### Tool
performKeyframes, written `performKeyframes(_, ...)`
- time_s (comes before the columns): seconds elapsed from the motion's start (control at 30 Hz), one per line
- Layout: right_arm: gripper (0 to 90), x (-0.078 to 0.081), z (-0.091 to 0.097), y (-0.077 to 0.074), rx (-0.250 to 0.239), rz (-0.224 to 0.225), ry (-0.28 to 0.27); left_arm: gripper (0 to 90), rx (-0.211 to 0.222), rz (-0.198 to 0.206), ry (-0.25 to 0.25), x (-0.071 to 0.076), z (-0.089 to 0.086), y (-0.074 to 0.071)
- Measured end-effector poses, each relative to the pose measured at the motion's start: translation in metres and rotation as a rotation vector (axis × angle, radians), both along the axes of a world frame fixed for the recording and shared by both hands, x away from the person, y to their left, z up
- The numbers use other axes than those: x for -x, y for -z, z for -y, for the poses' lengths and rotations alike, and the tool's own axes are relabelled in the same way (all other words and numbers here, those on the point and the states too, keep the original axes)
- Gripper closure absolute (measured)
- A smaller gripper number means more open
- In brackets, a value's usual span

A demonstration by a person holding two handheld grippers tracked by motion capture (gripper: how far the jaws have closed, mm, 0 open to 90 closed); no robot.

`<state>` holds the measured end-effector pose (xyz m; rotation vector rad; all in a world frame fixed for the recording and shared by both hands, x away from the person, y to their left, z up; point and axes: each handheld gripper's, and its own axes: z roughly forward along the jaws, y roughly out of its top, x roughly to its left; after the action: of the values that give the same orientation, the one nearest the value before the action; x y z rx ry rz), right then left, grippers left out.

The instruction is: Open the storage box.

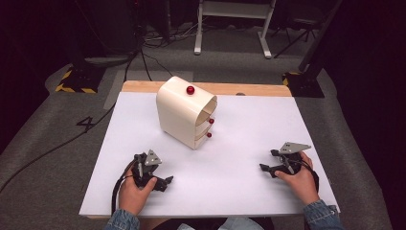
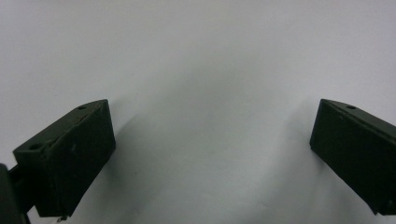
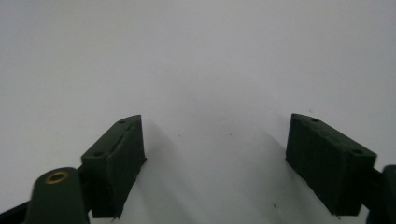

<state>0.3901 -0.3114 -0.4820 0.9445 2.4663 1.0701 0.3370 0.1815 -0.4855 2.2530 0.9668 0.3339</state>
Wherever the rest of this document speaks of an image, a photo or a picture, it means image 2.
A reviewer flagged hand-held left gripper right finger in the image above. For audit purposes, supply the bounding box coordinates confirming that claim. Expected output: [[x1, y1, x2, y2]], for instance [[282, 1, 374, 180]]
[[309, 98, 396, 217]]

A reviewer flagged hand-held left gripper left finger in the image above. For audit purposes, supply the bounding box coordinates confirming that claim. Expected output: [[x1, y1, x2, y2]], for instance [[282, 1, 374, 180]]
[[12, 99, 117, 218]]

